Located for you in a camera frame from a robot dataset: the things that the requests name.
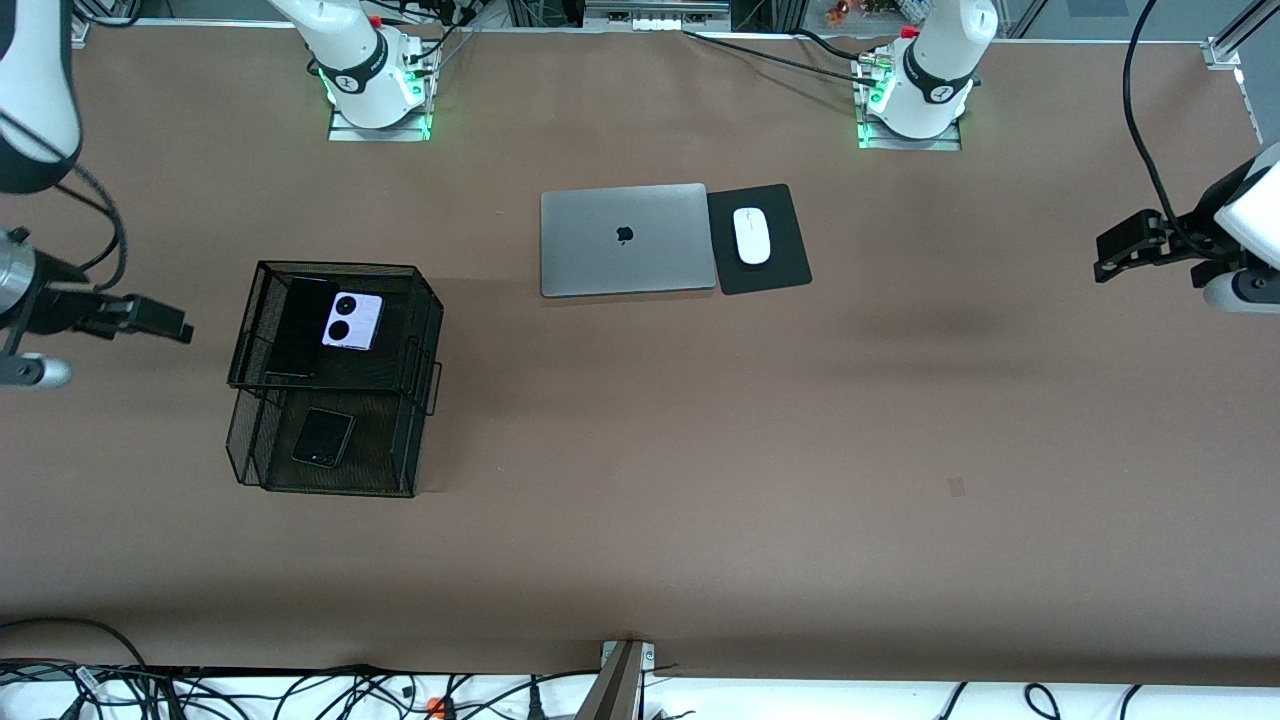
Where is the black slab smartphone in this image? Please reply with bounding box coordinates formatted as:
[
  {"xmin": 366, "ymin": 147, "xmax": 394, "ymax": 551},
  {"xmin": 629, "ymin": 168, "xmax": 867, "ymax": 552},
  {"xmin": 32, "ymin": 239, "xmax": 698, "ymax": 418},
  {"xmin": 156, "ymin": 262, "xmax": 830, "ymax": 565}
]
[{"xmin": 262, "ymin": 277, "xmax": 341, "ymax": 383}]

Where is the black flip phone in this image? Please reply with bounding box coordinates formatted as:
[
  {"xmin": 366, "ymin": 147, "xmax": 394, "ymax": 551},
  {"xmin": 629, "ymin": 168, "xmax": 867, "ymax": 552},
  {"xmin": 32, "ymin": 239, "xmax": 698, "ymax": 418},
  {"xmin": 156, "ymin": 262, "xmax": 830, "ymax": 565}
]
[{"xmin": 291, "ymin": 407, "xmax": 357, "ymax": 469}]

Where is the lavender flip phone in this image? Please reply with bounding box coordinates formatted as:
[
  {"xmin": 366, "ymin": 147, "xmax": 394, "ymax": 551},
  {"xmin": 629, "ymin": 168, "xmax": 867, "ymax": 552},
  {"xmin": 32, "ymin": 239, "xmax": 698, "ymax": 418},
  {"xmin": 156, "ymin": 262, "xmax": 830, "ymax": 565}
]
[{"xmin": 321, "ymin": 292, "xmax": 385, "ymax": 352}]

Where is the black two-tier mesh tray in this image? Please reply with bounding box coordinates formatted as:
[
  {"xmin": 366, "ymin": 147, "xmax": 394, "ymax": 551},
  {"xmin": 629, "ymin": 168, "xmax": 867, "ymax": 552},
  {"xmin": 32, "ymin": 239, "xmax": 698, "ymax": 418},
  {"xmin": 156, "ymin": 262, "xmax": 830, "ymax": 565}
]
[{"xmin": 226, "ymin": 260, "xmax": 446, "ymax": 499}]

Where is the black mouse pad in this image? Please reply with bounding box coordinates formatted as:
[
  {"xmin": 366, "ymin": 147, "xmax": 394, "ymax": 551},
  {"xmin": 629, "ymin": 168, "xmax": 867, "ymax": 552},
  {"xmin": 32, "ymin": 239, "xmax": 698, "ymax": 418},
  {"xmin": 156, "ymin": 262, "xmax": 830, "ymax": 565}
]
[{"xmin": 706, "ymin": 183, "xmax": 813, "ymax": 296}]

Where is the white computer mouse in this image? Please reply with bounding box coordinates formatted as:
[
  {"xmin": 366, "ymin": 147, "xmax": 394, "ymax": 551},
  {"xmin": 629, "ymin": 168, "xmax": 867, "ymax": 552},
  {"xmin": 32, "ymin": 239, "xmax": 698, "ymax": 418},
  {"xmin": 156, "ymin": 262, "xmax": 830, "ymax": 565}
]
[{"xmin": 733, "ymin": 207, "xmax": 772, "ymax": 266}]

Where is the silver closed laptop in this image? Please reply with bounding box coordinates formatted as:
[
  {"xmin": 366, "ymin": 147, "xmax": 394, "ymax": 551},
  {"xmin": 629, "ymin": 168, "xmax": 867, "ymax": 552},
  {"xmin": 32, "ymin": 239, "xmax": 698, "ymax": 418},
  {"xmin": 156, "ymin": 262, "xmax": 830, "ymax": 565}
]
[{"xmin": 540, "ymin": 182, "xmax": 719, "ymax": 299}]

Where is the grey power strip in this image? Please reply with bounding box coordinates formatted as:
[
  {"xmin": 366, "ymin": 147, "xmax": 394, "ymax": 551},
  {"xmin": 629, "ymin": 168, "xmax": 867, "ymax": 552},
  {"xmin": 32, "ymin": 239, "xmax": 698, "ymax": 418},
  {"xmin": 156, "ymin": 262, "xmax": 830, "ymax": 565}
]
[{"xmin": 583, "ymin": 0, "xmax": 731, "ymax": 33}]

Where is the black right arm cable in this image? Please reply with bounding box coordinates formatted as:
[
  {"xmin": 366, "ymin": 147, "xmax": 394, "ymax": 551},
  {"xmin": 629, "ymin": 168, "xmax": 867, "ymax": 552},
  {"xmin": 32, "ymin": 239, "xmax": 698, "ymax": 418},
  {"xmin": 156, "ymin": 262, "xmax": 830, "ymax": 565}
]
[{"xmin": 0, "ymin": 110, "xmax": 131, "ymax": 293}]

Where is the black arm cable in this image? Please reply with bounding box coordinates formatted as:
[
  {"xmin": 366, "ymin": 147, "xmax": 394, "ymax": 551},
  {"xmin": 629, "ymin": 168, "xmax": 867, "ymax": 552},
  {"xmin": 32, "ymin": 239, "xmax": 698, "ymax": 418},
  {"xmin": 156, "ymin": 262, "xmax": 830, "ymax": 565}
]
[
  {"xmin": 0, "ymin": 110, "xmax": 131, "ymax": 293},
  {"xmin": 1122, "ymin": 0, "xmax": 1216, "ymax": 256}
]

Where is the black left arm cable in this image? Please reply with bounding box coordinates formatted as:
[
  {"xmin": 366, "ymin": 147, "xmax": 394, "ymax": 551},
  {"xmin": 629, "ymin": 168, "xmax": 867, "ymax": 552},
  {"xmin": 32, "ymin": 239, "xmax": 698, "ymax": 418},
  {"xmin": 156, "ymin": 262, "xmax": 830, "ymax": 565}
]
[{"xmin": 1122, "ymin": 0, "xmax": 1216, "ymax": 256}]

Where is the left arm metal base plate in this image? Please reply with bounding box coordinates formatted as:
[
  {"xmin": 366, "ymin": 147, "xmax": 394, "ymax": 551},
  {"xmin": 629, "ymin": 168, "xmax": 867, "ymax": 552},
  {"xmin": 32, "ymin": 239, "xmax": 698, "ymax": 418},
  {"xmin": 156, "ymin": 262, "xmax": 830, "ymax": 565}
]
[{"xmin": 855, "ymin": 50, "xmax": 963, "ymax": 151}]

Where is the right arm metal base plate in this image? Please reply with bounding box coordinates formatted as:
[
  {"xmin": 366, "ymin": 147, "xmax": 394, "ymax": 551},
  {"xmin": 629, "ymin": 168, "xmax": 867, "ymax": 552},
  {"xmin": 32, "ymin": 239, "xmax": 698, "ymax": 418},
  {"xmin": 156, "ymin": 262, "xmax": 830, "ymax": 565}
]
[{"xmin": 328, "ymin": 45, "xmax": 433, "ymax": 143}]

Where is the thick black looped cable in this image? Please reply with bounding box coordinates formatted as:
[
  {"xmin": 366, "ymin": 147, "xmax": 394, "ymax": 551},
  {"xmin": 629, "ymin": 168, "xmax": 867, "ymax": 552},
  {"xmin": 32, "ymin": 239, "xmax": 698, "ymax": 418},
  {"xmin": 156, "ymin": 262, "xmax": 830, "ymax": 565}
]
[{"xmin": 0, "ymin": 616, "xmax": 151, "ymax": 720}]

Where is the short curved black cable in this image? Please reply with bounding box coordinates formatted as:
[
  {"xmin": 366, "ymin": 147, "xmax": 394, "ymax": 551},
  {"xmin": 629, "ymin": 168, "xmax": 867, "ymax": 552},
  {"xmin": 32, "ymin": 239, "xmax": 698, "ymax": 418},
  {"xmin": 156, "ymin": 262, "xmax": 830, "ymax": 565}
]
[{"xmin": 795, "ymin": 28, "xmax": 871, "ymax": 63}]

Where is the thin black floor cable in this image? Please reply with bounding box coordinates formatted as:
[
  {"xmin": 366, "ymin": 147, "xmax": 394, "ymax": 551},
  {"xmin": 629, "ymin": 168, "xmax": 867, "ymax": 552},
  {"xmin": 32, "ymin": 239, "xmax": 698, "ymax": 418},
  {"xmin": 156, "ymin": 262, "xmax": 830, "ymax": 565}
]
[{"xmin": 150, "ymin": 662, "xmax": 601, "ymax": 720}]

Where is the long black table cable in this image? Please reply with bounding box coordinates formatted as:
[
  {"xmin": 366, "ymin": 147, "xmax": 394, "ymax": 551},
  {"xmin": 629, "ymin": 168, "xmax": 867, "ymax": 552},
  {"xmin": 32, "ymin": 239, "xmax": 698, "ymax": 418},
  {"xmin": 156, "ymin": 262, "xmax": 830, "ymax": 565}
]
[{"xmin": 683, "ymin": 30, "xmax": 881, "ymax": 86}]

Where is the grey metal camera bracket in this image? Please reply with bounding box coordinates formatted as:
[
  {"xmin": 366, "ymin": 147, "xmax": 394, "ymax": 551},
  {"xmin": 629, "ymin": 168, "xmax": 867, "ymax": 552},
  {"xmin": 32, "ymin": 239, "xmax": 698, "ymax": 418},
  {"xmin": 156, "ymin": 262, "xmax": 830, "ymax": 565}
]
[{"xmin": 575, "ymin": 640, "xmax": 658, "ymax": 720}]

